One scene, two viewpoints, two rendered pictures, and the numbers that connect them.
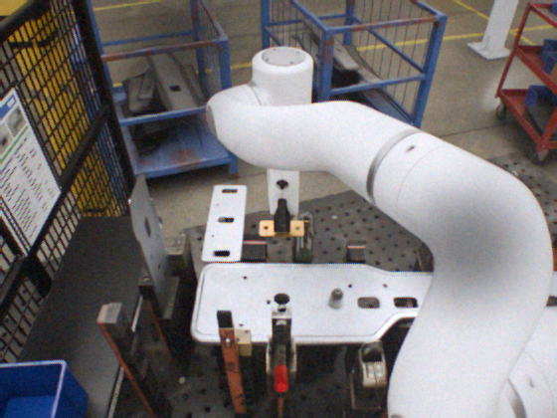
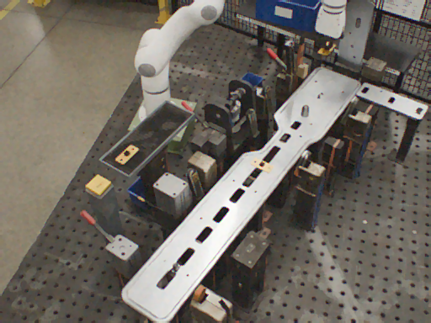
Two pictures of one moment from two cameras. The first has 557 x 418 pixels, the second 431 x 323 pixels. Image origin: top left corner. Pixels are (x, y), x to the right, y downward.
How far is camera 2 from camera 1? 2.08 m
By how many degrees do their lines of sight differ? 76
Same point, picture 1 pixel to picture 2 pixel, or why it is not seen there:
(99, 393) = (308, 34)
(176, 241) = (375, 66)
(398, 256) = (350, 246)
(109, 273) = (370, 48)
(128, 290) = not seen: hidden behind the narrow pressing
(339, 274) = (321, 124)
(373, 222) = (395, 253)
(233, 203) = (405, 108)
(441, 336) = not seen: outside the picture
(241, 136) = not seen: outside the picture
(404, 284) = (295, 144)
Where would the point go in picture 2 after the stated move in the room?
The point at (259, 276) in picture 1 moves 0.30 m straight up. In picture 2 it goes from (340, 97) to (352, 37)
